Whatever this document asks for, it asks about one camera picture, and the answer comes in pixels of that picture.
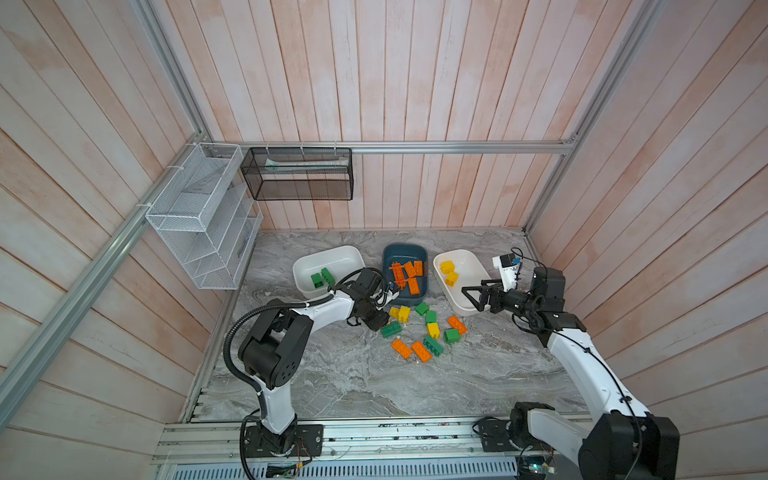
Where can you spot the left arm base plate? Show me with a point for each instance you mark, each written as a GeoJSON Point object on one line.
{"type": "Point", "coordinates": [303, 440]}

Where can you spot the white wire shelf rack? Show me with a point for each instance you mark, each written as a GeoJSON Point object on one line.
{"type": "Point", "coordinates": [205, 219]}

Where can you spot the right white bin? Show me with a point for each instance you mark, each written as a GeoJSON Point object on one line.
{"type": "Point", "coordinates": [470, 273]}

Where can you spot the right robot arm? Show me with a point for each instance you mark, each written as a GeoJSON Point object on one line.
{"type": "Point", "coordinates": [626, 440]}

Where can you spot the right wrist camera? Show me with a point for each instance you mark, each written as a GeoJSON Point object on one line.
{"type": "Point", "coordinates": [508, 266]}

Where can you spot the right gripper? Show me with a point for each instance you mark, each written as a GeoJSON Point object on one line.
{"type": "Point", "coordinates": [485, 292]}

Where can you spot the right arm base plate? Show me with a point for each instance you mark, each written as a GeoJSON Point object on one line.
{"type": "Point", "coordinates": [501, 435]}

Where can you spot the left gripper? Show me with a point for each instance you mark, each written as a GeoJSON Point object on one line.
{"type": "Point", "coordinates": [378, 321]}

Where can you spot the yellow lego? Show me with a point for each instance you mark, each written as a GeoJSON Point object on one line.
{"type": "Point", "coordinates": [451, 278]}

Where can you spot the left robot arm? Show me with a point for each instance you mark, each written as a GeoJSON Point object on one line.
{"type": "Point", "coordinates": [264, 347]}

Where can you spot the yellow lego brick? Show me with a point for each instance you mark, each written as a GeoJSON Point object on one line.
{"type": "Point", "coordinates": [447, 267]}
{"type": "Point", "coordinates": [433, 330]}
{"type": "Point", "coordinates": [403, 314]}

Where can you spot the aluminium front rail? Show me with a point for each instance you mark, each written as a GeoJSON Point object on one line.
{"type": "Point", "coordinates": [343, 439]}

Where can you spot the dark green lego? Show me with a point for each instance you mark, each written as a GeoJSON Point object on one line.
{"type": "Point", "coordinates": [391, 329]}

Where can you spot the long orange lego plate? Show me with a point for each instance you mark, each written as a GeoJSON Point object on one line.
{"type": "Point", "coordinates": [399, 275]}

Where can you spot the dark teal bin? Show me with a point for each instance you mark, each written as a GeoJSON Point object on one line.
{"type": "Point", "coordinates": [404, 253]}

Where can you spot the black mesh basket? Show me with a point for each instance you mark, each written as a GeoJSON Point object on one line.
{"type": "Point", "coordinates": [299, 173]}

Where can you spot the green long lego brick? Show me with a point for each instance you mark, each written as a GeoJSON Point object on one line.
{"type": "Point", "coordinates": [433, 346]}

